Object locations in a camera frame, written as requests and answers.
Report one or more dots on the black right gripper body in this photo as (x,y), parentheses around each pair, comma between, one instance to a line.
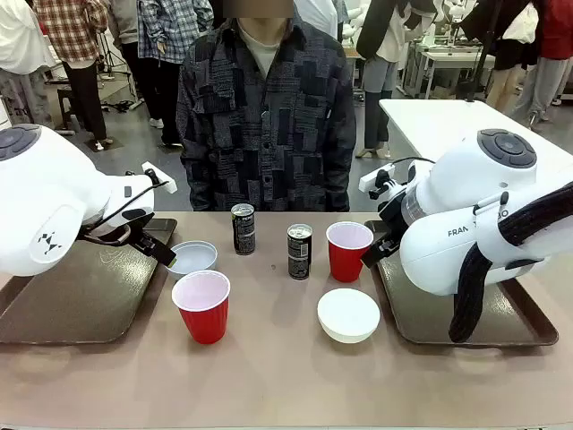
(394,215)

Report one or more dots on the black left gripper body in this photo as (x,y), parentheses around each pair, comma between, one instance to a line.
(141,235)

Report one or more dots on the pale grey bowl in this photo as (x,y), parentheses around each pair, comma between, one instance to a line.
(197,257)

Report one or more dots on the white bowl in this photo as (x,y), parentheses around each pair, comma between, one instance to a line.
(348,318)

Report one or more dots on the black drink can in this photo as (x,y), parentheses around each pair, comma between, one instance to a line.
(243,233)
(299,255)

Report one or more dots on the red plastic cup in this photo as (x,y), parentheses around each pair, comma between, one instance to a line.
(203,322)
(347,264)

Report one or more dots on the white shoulder bag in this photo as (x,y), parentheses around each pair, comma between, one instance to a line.
(521,24)

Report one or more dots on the person's left forearm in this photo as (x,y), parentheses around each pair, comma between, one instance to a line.
(338,179)

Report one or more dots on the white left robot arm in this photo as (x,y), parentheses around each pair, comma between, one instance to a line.
(45,201)

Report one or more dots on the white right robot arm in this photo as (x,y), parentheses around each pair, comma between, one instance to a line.
(447,260)

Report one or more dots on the brown plastic serving tray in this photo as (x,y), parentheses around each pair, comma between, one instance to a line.
(89,304)
(425,313)

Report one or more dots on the white folding table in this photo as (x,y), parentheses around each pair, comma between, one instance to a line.
(425,121)

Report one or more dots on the bystander in black jacket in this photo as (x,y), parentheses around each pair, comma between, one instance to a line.
(380,80)

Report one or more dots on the person in dark patchwork shirt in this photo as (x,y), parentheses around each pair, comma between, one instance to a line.
(268,134)

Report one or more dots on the dark stool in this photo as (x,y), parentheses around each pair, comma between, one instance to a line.
(67,92)

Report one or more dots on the white background desk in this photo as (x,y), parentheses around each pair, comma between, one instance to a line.
(447,58)

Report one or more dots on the black clamp pole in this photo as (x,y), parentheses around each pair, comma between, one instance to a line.
(481,67)

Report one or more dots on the bystander in dark shorts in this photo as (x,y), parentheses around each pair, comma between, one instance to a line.
(506,58)

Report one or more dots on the bystander in blue plaid shirt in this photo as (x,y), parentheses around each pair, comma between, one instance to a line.
(174,27)

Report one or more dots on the bystander in red plaid shirt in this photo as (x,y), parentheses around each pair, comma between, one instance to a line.
(71,27)

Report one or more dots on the bystander in white shirt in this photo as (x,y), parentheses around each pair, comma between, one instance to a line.
(18,45)

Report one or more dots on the bystander in red top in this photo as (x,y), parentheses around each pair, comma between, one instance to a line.
(557,31)

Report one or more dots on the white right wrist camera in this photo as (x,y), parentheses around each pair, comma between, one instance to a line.
(369,179)

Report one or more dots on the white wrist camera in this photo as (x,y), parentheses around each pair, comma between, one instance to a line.
(369,179)
(147,169)

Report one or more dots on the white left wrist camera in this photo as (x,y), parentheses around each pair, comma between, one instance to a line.
(147,169)

